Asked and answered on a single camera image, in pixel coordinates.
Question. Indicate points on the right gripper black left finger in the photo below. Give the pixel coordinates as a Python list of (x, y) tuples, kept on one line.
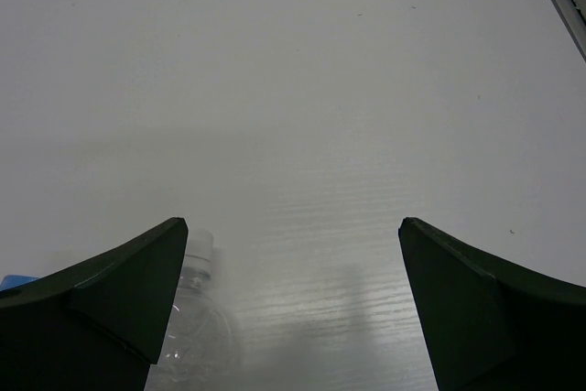
[(96, 325)]

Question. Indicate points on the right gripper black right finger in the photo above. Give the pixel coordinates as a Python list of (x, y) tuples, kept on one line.
[(488, 323)]

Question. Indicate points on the clear unlabelled plastic bottle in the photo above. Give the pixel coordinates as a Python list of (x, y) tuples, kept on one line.
[(202, 348)]

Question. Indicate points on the blue-cap blue-label water bottle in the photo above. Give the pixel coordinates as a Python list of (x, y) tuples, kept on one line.
[(14, 281)]

